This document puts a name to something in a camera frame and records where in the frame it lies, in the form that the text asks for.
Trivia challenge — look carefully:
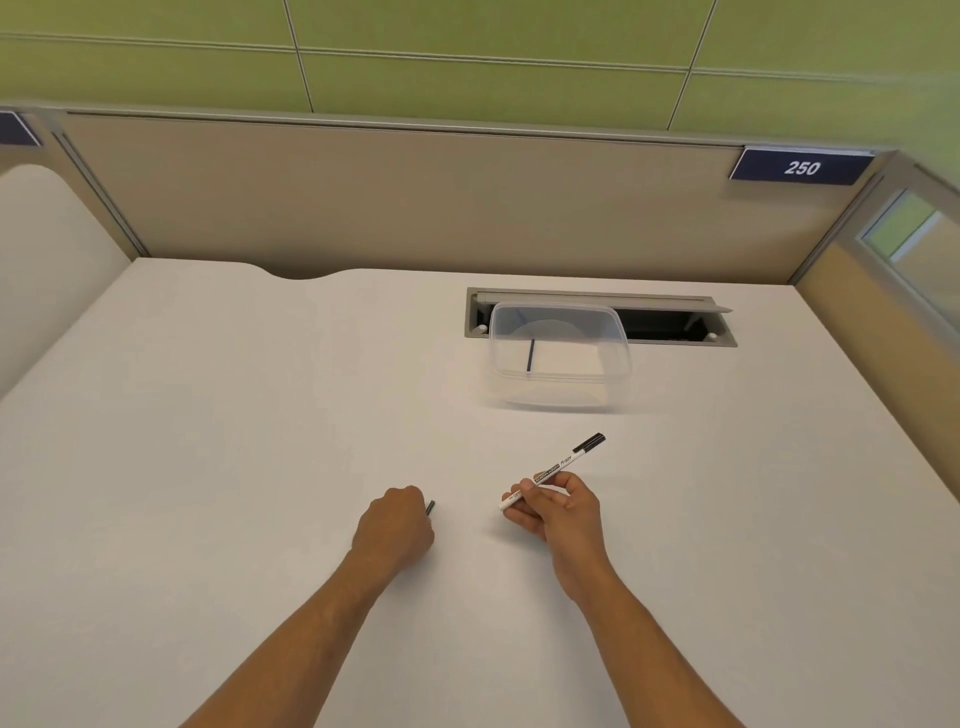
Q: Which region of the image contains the person's left hand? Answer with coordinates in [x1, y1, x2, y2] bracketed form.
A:
[350, 485, 437, 585]

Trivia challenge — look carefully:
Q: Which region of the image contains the person's left forearm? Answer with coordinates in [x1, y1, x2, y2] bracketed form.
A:
[179, 551, 388, 728]

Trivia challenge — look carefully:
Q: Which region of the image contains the beige side partition with window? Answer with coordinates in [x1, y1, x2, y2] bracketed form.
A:
[787, 149, 960, 500]

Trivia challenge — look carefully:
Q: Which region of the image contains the navy desk number sign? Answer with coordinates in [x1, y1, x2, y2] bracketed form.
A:
[728, 146, 877, 187]
[0, 110, 43, 148]

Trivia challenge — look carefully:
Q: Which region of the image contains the clear plastic container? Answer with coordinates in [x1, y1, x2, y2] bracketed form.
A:
[488, 302, 633, 411]

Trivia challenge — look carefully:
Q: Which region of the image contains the person's right hand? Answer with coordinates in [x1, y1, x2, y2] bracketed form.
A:
[502, 472, 618, 605]

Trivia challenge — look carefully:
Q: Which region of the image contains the white marker with black cap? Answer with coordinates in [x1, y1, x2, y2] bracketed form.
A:
[499, 432, 607, 513]

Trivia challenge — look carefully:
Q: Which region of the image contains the beige desk partition panel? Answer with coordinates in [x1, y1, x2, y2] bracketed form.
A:
[52, 110, 898, 285]

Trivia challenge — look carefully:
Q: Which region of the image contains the grey desk cable tray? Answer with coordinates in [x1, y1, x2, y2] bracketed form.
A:
[464, 287, 739, 348]

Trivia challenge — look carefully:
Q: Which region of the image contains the person's right forearm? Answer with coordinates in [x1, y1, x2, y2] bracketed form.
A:
[581, 569, 744, 728]

